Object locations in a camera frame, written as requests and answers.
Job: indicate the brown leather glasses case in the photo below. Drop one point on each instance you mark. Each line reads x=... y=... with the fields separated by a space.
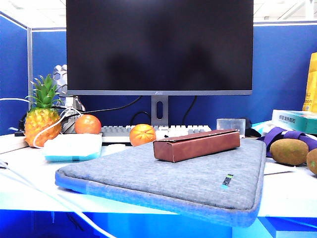
x=198 y=146

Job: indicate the grey monitor stand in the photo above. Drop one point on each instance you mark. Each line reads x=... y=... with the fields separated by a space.
x=154 y=111

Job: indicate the ribbed orange mandarin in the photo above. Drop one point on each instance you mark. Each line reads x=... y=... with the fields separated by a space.
x=142 y=135

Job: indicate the white and grey keyboard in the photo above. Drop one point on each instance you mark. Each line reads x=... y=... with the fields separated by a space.
x=116 y=131

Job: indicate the small white round cap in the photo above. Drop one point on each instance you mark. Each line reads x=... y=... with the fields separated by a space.
x=116 y=146

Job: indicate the grey fabric laptop sleeve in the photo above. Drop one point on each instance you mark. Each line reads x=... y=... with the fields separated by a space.
x=153 y=178

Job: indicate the smooth red-orange fruit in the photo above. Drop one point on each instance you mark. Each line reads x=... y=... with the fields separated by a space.
x=88 y=124

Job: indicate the clear plastic cup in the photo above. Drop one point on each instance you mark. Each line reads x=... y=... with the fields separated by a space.
x=230 y=124

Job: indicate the black computer monitor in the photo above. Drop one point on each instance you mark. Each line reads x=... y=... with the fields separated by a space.
x=158 y=44

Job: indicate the white and teal tissue pack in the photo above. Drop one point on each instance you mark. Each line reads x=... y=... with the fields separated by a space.
x=74 y=147

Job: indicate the teal and white packet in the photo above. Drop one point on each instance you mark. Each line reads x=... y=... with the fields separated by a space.
x=262 y=127

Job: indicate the plastic pineapple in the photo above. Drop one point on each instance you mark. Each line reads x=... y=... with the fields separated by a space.
x=40 y=126

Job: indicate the white paper sheet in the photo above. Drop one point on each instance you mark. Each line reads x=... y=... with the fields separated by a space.
x=275 y=169

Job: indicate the white and teal cardboard box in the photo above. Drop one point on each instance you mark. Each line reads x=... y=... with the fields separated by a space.
x=292 y=120

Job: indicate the brown kiwi fruit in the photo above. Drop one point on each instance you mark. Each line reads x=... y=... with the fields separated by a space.
x=288 y=151
x=312 y=161

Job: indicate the yellow bag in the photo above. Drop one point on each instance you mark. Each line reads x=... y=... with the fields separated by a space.
x=311 y=84

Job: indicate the grey partition post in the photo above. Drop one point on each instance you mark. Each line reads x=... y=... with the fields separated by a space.
x=30 y=67

